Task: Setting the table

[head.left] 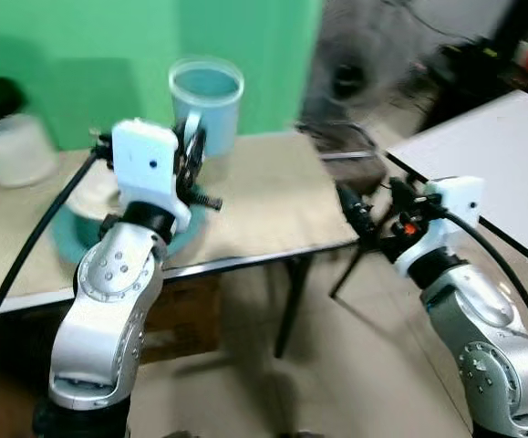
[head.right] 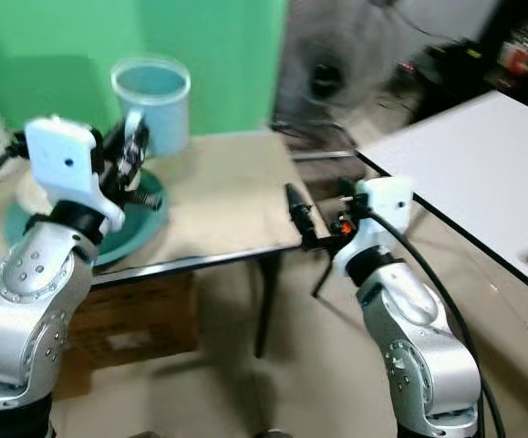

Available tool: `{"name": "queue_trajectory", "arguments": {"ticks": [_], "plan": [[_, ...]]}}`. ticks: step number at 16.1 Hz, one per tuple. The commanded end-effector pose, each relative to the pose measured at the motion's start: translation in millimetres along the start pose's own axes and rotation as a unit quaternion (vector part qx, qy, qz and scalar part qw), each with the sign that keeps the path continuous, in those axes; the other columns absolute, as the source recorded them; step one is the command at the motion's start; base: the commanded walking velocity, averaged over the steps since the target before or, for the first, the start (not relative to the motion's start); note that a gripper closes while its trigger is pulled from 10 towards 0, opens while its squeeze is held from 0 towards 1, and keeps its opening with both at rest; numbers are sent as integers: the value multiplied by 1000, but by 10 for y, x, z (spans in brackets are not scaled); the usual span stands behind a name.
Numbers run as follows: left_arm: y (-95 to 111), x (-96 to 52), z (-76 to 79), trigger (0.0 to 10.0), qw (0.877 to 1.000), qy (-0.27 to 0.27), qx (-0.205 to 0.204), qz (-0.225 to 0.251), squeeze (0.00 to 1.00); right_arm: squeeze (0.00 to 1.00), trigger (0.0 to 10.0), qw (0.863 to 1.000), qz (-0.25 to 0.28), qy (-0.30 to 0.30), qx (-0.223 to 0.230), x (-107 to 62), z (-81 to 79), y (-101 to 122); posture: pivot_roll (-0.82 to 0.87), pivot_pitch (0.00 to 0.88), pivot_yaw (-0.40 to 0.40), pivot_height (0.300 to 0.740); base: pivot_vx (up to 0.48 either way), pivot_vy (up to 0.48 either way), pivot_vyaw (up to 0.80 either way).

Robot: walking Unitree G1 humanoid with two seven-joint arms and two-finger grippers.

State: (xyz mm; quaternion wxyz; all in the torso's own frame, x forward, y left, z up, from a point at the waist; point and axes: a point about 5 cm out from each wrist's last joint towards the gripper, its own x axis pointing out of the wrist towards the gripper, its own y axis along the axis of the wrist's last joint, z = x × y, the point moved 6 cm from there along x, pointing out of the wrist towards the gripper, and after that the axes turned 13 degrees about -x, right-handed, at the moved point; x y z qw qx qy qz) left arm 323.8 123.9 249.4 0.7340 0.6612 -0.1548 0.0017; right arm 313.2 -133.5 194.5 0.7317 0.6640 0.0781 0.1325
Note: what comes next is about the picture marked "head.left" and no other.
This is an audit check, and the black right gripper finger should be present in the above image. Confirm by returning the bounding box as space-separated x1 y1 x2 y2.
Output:
388 177 421 216
336 182 377 242

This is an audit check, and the light blue plastic mug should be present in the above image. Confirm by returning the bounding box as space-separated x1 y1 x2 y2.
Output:
169 57 245 159

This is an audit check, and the beige table with black legs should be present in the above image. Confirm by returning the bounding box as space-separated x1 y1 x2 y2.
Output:
0 130 401 360

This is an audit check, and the white table with black edge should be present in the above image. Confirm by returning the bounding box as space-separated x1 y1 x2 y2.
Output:
386 89 528 276

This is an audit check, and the white bowl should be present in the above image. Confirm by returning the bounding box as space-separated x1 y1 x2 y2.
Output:
67 169 126 222

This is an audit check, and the brown cardboard box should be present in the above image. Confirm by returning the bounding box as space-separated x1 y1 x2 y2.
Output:
139 272 223 363

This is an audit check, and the grey round fan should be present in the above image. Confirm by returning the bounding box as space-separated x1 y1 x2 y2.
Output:
298 0 433 130

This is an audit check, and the teal round plate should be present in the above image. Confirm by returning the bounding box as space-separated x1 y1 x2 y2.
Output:
52 182 207 267

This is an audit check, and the black equipment pile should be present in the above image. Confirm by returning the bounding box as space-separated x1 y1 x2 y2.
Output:
423 0 528 106

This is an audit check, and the white jar with black lid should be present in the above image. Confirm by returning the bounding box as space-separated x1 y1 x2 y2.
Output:
0 77 60 190

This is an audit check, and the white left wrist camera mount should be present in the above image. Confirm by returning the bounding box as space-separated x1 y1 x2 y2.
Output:
111 119 192 233

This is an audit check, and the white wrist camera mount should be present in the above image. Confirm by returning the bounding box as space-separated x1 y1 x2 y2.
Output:
394 176 484 279
111 119 192 233

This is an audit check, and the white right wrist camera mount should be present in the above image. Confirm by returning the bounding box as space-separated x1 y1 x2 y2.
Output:
394 176 484 279

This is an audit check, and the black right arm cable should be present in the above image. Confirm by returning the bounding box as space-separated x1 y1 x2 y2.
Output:
439 206 528 359

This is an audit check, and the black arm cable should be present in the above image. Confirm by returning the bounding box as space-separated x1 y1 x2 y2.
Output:
0 135 114 438
439 206 528 359

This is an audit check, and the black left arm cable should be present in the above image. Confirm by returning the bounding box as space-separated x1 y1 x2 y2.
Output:
0 135 114 438

